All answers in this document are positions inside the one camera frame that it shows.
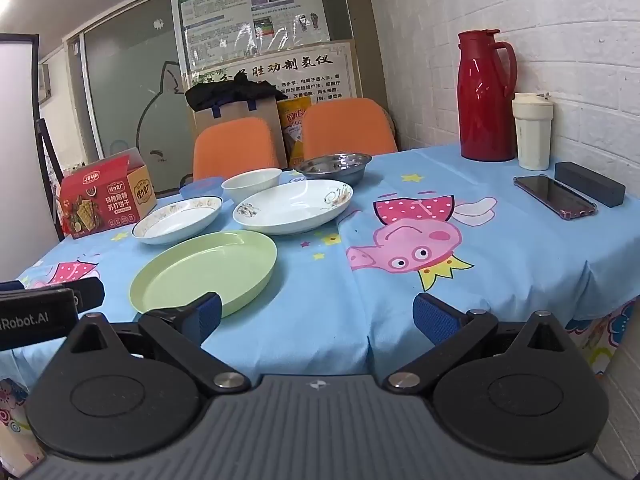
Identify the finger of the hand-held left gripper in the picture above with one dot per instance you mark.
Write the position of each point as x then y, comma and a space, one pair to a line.
91, 292

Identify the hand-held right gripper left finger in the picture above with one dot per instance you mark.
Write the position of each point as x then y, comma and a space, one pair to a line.
204, 316

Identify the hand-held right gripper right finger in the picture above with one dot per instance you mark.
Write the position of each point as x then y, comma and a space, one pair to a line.
434, 317

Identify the white ceramic bowl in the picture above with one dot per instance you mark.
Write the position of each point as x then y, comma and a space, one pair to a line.
250, 185

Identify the green plastic plate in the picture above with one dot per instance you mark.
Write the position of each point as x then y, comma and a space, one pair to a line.
200, 265

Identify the red cracker box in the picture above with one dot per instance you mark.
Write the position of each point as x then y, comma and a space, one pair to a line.
100, 205

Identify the small white floral rim plate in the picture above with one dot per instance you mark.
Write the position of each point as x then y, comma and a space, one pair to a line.
175, 222

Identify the blue cartoon print tablecloth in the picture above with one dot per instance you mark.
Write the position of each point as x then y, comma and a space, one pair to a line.
320, 280

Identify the translucent blue plastic bowl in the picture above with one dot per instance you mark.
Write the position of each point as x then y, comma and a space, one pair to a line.
197, 190

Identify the large white floral plate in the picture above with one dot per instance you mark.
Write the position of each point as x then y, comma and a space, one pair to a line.
290, 210

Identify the orange chair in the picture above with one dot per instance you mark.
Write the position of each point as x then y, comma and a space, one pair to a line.
345, 125
230, 147

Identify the smartphone in clear case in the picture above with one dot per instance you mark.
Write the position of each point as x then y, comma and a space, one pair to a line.
555, 195

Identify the floral printed cloth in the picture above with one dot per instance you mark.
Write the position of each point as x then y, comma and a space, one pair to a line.
607, 330

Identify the stainless steel bowl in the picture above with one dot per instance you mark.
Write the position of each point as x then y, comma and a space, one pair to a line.
335, 169

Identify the black rectangular box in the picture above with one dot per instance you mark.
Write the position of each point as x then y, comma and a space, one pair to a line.
590, 182

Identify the cream tumbler with lid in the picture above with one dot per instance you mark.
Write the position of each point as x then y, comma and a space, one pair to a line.
531, 135

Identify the yellow snack packet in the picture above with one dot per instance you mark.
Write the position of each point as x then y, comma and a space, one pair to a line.
294, 125

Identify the brown cardboard box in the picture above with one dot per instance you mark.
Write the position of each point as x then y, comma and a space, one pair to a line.
262, 112

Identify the red cup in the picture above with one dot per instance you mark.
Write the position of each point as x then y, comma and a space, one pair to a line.
485, 105

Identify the black bag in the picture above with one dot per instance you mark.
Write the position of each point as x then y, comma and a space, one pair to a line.
230, 92

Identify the frosted glass partition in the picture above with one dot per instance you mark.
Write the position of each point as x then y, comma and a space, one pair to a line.
130, 70

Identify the white board with black frame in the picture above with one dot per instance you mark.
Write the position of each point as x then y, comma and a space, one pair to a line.
20, 160

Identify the grey wall box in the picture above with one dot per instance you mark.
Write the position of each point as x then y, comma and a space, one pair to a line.
45, 82

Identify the green bordered wall poster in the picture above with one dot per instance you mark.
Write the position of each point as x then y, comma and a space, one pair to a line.
225, 15

